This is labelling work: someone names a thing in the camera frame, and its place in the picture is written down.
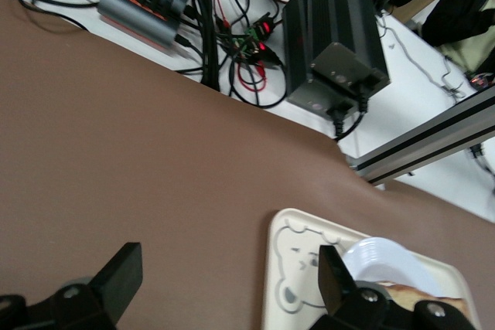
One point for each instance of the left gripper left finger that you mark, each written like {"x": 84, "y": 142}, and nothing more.
{"x": 116, "y": 283}

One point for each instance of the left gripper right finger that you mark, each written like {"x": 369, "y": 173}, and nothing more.
{"x": 340, "y": 291}

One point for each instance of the white round plate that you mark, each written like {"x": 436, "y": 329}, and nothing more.
{"x": 386, "y": 260}

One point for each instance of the brown bread slice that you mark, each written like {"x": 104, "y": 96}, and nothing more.
{"x": 410, "y": 291}

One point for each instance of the cream bear print tray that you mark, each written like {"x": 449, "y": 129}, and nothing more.
{"x": 294, "y": 237}

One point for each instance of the small black power box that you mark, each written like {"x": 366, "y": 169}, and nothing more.
{"x": 295, "y": 55}

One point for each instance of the green circuit board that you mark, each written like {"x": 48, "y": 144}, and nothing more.
{"x": 255, "y": 32}

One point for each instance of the large black power box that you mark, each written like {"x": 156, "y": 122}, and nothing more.
{"x": 340, "y": 17}

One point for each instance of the cream fabric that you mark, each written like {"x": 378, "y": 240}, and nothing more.
{"x": 475, "y": 52}

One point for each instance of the brown box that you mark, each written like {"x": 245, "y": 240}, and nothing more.
{"x": 419, "y": 3}

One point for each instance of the black jacket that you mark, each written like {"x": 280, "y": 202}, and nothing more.
{"x": 460, "y": 9}

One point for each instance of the aluminium camera post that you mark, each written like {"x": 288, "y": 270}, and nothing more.
{"x": 425, "y": 140}

